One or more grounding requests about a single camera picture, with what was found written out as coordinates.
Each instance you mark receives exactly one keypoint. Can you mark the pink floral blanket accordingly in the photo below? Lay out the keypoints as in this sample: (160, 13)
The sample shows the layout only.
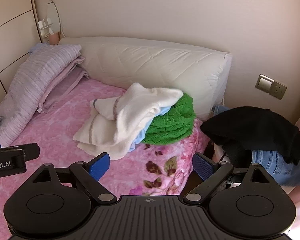
(60, 120)

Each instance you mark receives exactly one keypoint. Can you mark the blue denim cloth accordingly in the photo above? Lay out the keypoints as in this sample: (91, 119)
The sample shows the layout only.
(218, 109)

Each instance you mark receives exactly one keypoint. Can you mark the green knit sweater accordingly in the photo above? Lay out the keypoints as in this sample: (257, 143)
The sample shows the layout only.
(172, 122)

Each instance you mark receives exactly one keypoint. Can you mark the white fuzzy sweater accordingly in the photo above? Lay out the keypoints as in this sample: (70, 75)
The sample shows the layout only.
(130, 110)

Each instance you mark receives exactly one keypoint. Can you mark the cream wardrobe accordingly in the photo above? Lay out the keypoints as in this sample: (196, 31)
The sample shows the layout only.
(12, 17)

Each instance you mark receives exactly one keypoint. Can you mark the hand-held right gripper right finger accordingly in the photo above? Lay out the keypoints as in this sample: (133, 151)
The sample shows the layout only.
(202, 167)

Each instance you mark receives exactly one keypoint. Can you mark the white quilted headboard cushion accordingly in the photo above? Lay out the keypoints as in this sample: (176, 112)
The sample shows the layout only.
(145, 62)

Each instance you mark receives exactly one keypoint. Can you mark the light blue garment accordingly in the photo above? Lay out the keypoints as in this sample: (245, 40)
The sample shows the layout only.
(140, 137)

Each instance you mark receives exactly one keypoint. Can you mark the black garment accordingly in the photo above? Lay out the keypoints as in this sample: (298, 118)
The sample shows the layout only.
(255, 130)

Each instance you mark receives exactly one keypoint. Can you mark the lilac folded quilt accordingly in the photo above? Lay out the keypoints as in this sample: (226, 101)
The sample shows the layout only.
(40, 75)

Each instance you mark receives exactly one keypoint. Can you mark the gold double wall switch plate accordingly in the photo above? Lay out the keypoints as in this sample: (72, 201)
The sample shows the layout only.
(271, 86)

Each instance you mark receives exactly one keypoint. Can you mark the oval wall mirror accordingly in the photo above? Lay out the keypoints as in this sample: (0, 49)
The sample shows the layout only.
(53, 15)

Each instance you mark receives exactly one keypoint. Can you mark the blue jeans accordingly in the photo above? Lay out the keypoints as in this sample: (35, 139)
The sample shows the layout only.
(265, 162)

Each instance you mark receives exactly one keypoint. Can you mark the small white wall shelf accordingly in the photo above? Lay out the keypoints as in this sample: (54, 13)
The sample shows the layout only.
(44, 27)

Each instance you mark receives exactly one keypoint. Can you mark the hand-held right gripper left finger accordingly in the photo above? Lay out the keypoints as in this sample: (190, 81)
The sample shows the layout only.
(100, 167)

